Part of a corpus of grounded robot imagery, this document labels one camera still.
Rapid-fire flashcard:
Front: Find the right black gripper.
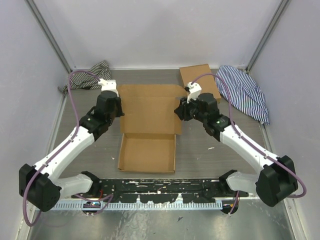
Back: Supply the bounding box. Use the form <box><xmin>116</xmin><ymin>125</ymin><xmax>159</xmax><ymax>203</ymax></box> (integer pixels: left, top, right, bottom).
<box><xmin>174</xmin><ymin>93</ymin><xmax>208</xmax><ymax>123</ymax></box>

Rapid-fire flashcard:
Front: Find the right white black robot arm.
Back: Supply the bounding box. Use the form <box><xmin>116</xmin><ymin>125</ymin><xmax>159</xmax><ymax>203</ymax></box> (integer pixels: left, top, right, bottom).
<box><xmin>174</xmin><ymin>93</ymin><xmax>298</xmax><ymax>207</ymax></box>

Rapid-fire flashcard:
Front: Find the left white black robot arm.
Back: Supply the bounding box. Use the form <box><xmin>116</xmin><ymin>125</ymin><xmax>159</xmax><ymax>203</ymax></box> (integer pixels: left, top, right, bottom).
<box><xmin>18</xmin><ymin>90</ymin><xmax>124</xmax><ymax>212</ymax></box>

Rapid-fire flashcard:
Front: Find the folded brown cardboard box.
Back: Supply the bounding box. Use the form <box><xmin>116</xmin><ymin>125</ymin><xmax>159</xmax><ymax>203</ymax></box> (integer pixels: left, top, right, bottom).
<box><xmin>179</xmin><ymin>64</ymin><xmax>221</xmax><ymax>104</ymax></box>

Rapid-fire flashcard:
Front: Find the grey striped cloth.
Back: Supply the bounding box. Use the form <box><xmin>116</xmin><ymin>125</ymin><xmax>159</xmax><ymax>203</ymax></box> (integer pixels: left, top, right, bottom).
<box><xmin>57</xmin><ymin>60</ymin><xmax>111</xmax><ymax>96</ymax></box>

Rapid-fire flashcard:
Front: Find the blue white striped cloth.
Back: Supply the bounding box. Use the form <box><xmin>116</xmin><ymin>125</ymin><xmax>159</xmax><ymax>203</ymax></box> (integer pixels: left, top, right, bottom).
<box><xmin>215</xmin><ymin>65</ymin><xmax>270</xmax><ymax>125</ymax></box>

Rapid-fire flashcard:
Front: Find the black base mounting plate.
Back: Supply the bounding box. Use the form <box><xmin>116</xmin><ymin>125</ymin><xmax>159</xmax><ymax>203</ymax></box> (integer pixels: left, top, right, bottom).
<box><xmin>71</xmin><ymin>177</ymin><xmax>250</xmax><ymax>204</ymax></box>

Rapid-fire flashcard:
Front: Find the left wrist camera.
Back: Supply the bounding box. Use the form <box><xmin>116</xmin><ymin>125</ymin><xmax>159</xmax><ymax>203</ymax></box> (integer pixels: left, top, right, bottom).
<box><xmin>98</xmin><ymin>78</ymin><xmax>119</xmax><ymax>97</ymax></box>

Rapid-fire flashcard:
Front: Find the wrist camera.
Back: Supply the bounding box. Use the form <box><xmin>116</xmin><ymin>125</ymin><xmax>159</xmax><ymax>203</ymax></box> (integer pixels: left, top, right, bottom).
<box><xmin>185</xmin><ymin>82</ymin><xmax>202</xmax><ymax>104</ymax></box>
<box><xmin>98</xmin><ymin>78</ymin><xmax>119</xmax><ymax>97</ymax></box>

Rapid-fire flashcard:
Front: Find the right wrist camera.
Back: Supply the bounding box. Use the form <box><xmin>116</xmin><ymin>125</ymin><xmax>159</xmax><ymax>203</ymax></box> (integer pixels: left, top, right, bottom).
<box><xmin>185</xmin><ymin>82</ymin><xmax>202</xmax><ymax>104</ymax></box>

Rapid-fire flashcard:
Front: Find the perforated cable duct strip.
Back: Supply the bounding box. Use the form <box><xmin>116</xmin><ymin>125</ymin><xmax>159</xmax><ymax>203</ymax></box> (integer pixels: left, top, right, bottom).
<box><xmin>52</xmin><ymin>200</ymin><xmax>223</xmax><ymax>211</ymax></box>

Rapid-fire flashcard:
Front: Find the aluminium rail frame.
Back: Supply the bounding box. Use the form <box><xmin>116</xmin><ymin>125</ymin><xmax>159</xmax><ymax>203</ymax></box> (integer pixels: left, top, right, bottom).
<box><xmin>24</xmin><ymin>178</ymin><xmax>298</xmax><ymax>201</ymax></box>

